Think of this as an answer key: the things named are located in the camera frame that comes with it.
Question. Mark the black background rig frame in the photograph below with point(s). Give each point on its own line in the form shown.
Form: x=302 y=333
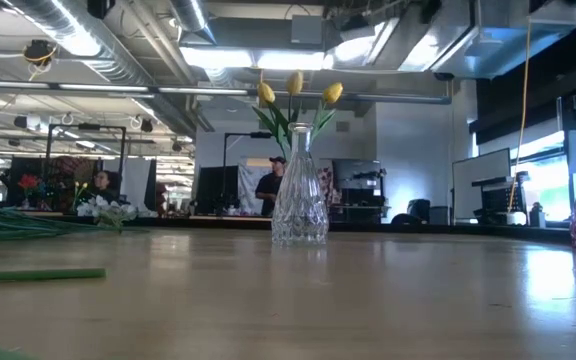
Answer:
x=49 y=150

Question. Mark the seated person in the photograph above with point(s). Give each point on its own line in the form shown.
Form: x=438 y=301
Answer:
x=102 y=182

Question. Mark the yellow artificial tulip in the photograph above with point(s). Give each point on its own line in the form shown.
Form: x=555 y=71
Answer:
x=266 y=92
x=333 y=92
x=295 y=82

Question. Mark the bright ceiling light panel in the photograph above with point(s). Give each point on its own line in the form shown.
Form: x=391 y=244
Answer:
x=253 y=59

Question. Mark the red flower in background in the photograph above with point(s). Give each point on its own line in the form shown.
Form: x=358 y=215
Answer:
x=28 y=181

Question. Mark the white board panel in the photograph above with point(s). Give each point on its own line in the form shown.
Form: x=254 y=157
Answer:
x=480 y=182

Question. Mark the wide clear cut-glass vase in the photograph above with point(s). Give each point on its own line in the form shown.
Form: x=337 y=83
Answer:
x=300 y=200

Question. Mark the black monitor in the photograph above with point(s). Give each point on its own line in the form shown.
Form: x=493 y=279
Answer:
x=215 y=190

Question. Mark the silver ventilation duct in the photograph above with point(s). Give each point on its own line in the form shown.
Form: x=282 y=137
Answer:
x=93 y=45

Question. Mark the red artificial tulip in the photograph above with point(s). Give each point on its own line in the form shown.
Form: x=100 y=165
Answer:
x=43 y=274

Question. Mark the standing person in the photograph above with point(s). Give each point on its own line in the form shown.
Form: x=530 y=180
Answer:
x=269 y=190

